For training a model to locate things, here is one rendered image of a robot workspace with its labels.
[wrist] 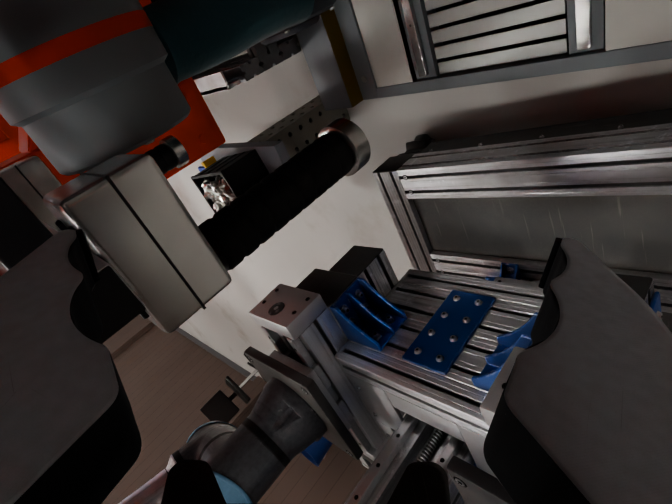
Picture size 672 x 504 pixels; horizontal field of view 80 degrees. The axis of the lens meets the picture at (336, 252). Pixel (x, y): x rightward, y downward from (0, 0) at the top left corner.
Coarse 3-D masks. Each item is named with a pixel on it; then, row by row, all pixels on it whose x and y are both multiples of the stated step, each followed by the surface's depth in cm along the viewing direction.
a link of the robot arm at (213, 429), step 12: (192, 432) 89; (204, 432) 84; (216, 432) 82; (192, 444) 82; (204, 444) 79; (180, 456) 80; (192, 456) 79; (168, 468) 80; (156, 480) 78; (144, 492) 76; (156, 492) 76
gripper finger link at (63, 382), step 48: (48, 240) 10; (0, 288) 8; (48, 288) 8; (0, 336) 7; (48, 336) 7; (96, 336) 9; (0, 384) 6; (48, 384) 6; (96, 384) 6; (0, 432) 6; (48, 432) 6; (96, 432) 6; (0, 480) 5; (48, 480) 5; (96, 480) 6
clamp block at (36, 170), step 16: (32, 160) 44; (0, 176) 43; (16, 176) 44; (32, 176) 44; (48, 176) 45; (16, 192) 44; (32, 192) 45; (48, 192) 46; (32, 208) 45; (48, 224) 46
